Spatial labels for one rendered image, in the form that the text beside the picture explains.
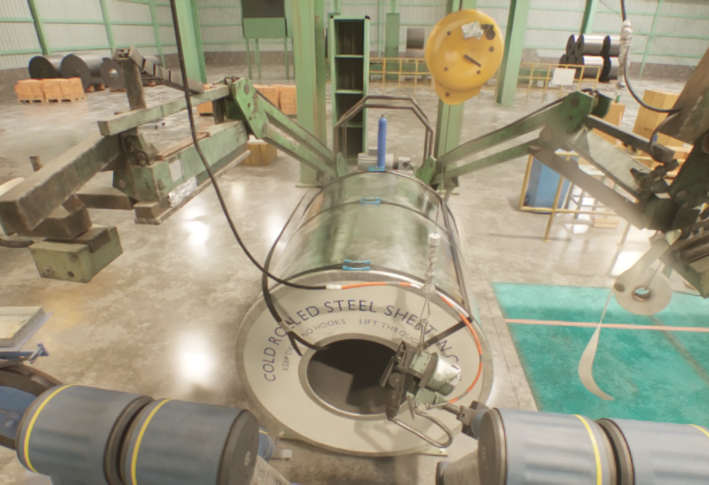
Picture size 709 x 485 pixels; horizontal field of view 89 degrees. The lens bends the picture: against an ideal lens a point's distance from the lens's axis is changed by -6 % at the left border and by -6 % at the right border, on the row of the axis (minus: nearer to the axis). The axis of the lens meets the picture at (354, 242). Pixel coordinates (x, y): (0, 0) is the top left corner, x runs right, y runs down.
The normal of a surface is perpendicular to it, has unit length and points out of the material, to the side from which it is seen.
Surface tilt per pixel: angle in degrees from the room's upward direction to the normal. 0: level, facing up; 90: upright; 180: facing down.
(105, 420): 13
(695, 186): 90
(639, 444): 9
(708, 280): 90
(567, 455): 28
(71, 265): 90
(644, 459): 23
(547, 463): 39
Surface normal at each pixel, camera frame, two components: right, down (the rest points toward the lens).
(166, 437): -0.04, -0.67
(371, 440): -0.11, 0.47
